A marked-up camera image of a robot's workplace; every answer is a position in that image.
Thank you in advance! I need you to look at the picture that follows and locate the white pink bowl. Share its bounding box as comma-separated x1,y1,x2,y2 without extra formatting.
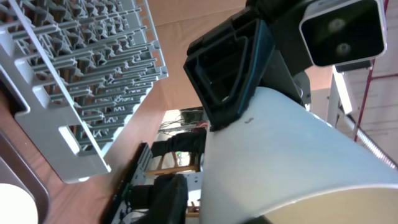
1,184,39,224

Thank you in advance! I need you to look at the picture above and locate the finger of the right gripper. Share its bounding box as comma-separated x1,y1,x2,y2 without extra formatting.
183,7,275,131

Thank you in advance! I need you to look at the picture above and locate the brown serving tray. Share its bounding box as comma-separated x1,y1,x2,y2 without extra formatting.
1,83,50,223

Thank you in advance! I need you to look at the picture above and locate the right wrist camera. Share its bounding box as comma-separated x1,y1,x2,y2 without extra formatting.
299,0,387,67

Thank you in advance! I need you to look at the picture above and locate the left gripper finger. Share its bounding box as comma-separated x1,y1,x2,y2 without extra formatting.
130,174,188,224

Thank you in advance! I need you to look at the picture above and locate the grey dishwasher rack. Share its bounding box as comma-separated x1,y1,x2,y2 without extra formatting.
1,0,169,184

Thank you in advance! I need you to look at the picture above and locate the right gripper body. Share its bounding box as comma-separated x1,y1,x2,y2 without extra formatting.
246,0,313,106

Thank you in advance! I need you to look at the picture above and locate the white cream cup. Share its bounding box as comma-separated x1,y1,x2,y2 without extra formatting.
200,87,397,223

